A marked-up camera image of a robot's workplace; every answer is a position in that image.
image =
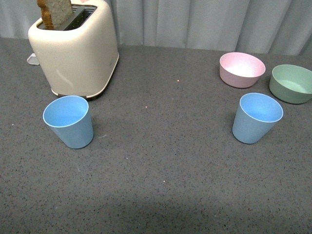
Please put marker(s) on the small clear plastic piece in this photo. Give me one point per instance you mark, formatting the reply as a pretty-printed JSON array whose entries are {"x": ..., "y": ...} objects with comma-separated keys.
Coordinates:
[{"x": 32, "y": 59}]

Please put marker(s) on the cream white toaster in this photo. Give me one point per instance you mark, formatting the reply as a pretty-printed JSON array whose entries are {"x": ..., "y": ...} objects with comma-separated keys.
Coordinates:
[{"x": 79, "y": 57}]

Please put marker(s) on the grey curtain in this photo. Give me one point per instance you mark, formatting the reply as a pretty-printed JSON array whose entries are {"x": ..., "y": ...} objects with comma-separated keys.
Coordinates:
[{"x": 257, "y": 26}]

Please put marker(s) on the green bowl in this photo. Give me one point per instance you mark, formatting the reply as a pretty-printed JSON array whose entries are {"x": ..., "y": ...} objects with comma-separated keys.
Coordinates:
[{"x": 291, "y": 83}]

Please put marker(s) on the bread slice in toaster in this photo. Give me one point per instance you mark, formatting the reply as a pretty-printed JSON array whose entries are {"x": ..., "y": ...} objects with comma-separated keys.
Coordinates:
[{"x": 54, "y": 12}]

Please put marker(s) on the pink bowl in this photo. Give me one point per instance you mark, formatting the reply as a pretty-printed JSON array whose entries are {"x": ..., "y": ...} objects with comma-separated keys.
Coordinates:
[{"x": 240, "y": 70}]

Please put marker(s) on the blue cup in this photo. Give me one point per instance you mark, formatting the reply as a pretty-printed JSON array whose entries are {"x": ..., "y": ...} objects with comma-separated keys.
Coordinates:
[
  {"x": 256, "y": 114},
  {"x": 70, "y": 119}
]

